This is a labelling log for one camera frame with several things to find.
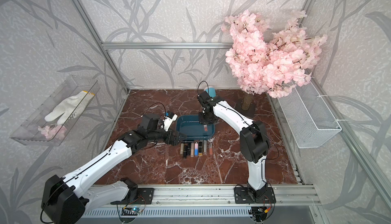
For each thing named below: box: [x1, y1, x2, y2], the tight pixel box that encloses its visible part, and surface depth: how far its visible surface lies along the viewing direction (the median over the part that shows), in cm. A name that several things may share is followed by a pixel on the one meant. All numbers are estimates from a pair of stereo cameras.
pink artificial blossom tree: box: [220, 10, 328, 99], surface depth 66 cm
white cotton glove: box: [44, 90, 96, 125], surface depth 68 cm
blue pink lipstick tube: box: [193, 141, 200, 157], surface depth 90 cm
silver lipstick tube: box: [203, 140, 208, 154], surface depth 91 cm
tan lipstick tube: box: [190, 142, 195, 158], surface depth 90 cm
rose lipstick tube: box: [208, 142, 213, 156], surface depth 90 cm
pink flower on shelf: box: [37, 125, 68, 140], surface depth 60 cm
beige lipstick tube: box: [179, 143, 185, 155], surface depth 90 cm
